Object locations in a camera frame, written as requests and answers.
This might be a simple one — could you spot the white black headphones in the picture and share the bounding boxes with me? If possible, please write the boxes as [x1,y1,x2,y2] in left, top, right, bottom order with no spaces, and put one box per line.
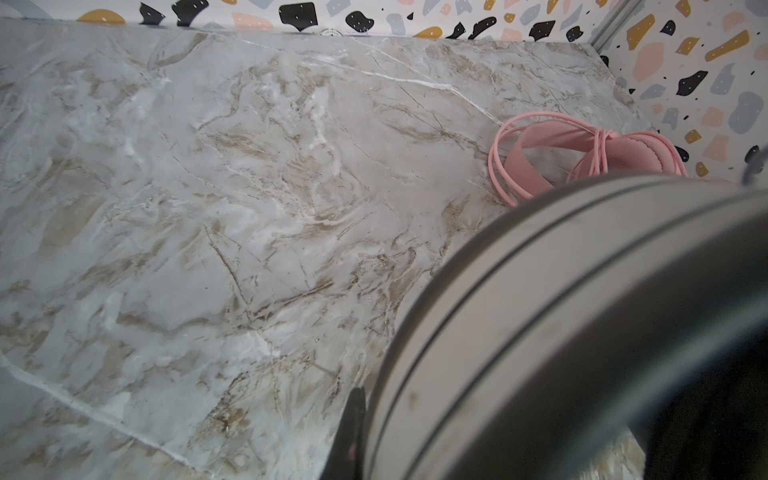
[362,174,767,479]

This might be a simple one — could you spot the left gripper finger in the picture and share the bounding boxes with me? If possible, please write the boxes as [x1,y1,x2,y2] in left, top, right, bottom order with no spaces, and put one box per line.
[319,387,366,480]

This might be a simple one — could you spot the right aluminium corner post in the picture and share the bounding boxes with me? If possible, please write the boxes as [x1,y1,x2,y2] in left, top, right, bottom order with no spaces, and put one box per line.
[589,0,644,52]

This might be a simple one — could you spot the pink headphones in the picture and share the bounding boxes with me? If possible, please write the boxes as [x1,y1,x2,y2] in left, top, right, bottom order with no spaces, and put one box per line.
[487,111,689,209]

